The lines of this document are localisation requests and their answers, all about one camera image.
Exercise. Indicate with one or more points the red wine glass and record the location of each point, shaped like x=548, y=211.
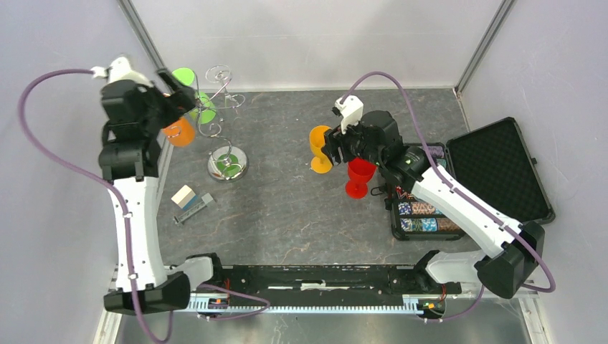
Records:
x=360, y=172

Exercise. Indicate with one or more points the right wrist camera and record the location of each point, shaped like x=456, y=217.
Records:
x=350, y=109

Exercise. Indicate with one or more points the green wine glass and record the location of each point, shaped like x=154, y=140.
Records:
x=205, y=110

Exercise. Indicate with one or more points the beige and blue toy brick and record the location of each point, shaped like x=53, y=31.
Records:
x=185, y=197

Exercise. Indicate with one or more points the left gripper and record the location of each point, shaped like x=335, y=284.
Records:
x=184, y=97

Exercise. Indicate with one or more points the chrome wine glass rack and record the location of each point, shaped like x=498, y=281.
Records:
x=227, y=163

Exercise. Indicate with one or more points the clear wine glass on rack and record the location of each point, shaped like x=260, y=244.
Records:
x=222, y=75

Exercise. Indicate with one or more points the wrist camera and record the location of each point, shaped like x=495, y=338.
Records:
x=120, y=69
x=350, y=109

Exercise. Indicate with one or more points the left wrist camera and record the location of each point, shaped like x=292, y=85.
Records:
x=120, y=69

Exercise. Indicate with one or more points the black poker chip case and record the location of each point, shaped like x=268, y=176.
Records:
x=494, y=163

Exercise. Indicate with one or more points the yellow wine glass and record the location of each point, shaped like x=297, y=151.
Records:
x=320, y=162

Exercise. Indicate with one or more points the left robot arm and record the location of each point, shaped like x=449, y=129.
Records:
x=137, y=111

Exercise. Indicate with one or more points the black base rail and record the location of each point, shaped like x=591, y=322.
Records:
x=363, y=287

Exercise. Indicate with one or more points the grey toy girder piece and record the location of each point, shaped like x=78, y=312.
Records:
x=202, y=202

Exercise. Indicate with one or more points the orange wine glass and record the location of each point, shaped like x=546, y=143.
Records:
x=180, y=134

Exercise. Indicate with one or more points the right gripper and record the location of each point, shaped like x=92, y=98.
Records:
x=334, y=138

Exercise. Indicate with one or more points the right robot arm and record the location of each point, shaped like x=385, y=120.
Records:
x=510, y=252

